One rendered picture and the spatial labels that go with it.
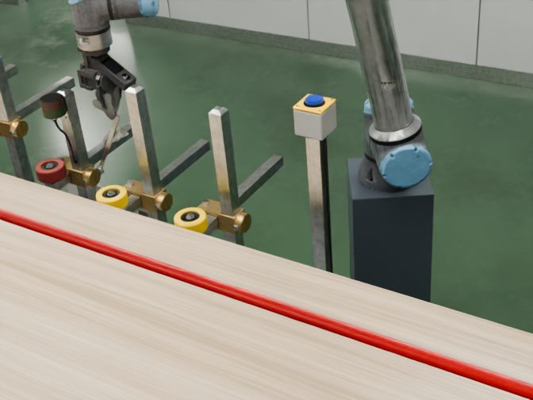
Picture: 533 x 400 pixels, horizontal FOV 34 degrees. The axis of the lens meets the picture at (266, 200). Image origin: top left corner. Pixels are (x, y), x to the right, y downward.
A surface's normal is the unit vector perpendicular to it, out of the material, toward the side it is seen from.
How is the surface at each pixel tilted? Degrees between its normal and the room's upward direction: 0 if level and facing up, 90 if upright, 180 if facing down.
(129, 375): 0
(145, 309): 0
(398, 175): 95
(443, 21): 90
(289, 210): 0
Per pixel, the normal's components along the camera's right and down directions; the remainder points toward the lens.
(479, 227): -0.07, -0.84
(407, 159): 0.11, 0.61
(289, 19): -0.50, 0.50
